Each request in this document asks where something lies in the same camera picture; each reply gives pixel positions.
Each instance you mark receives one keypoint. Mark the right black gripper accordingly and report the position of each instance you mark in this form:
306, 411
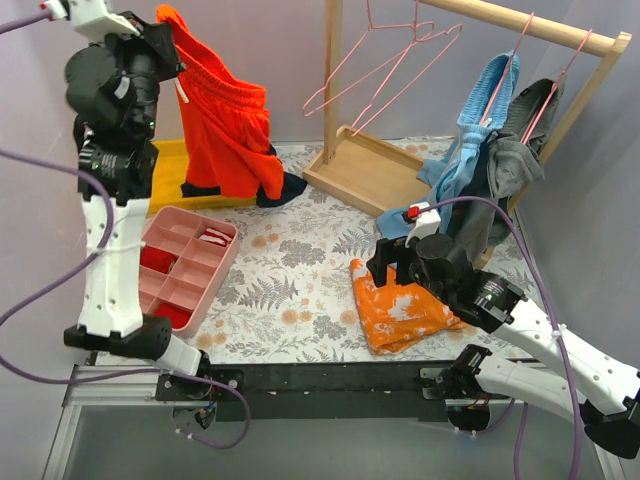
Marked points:
390, 261

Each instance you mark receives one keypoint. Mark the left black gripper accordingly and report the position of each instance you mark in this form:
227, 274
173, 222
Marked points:
163, 45

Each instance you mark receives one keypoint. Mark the bright orange-red shorts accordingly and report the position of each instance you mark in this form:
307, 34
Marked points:
216, 107

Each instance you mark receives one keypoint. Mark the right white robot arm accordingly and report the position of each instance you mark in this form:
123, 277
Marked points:
580, 383

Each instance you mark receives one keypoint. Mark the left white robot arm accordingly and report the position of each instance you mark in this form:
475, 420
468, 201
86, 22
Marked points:
111, 319

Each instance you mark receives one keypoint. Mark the navy blue shorts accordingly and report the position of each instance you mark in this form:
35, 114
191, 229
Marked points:
238, 172

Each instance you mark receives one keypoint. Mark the grey shorts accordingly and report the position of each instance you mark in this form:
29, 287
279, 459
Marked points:
505, 166

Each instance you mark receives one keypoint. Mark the pink hanger holding blue shorts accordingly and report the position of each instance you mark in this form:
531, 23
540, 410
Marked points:
485, 120

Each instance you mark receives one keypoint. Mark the light blue shorts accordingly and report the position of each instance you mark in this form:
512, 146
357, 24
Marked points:
449, 176

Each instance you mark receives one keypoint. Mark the pink hanger holding grey shorts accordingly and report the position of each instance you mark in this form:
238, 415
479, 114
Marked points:
553, 89

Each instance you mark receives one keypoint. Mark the orange white patterned cloth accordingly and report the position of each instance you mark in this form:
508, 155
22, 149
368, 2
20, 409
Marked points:
395, 317

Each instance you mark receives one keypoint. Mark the wooden clothes rack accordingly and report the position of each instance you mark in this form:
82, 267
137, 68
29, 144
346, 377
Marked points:
373, 175

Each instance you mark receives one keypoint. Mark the yellow plastic tray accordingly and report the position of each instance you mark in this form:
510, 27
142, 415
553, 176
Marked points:
168, 176

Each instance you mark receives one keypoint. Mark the red white striped sock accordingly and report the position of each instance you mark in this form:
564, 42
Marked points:
216, 237

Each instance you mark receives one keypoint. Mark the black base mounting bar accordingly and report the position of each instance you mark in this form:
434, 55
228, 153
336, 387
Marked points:
425, 391

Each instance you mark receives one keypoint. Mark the pink compartment organizer box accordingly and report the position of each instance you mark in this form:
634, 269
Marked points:
200, 270

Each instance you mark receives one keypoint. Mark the red sock front compartment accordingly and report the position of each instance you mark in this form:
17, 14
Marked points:
177, 316

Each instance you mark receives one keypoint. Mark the red sock in organizer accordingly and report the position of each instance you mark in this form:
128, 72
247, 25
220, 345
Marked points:
157, 259

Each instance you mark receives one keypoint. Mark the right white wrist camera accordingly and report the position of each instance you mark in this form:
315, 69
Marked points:
424, 220

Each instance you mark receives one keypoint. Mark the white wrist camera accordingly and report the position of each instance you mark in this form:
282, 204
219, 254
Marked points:
93, 19
424, 220

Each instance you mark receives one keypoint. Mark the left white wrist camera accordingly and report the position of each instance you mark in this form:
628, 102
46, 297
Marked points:
93, 19

